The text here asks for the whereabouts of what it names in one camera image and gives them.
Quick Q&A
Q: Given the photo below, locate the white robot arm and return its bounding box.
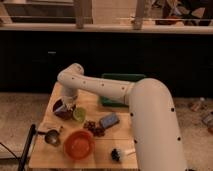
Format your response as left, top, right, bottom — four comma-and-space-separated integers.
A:
57, 63, 188, 171

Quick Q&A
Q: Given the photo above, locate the bunch of dark grapes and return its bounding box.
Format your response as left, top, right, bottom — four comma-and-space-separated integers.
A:
83, 121, 105, 137

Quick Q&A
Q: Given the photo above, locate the orange bowl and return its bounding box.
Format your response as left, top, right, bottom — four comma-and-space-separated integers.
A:
63, 129, 95, 161

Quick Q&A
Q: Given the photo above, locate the green lime cup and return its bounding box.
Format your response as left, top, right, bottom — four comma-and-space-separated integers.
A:
73, 107, 86, 123

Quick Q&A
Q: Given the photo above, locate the green plastic tray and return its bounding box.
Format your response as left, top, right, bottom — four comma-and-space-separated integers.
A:
99, 73, 145, 107

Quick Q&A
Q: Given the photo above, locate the blue sponge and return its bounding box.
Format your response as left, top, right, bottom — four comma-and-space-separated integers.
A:
99, 113, 120, 129

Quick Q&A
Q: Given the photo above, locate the purple bowl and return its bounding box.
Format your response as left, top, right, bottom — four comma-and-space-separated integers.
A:
53, 99, 76, 120

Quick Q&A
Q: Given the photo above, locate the metal measuring cup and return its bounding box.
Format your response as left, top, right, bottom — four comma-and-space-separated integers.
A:
38, 126, 63, 146

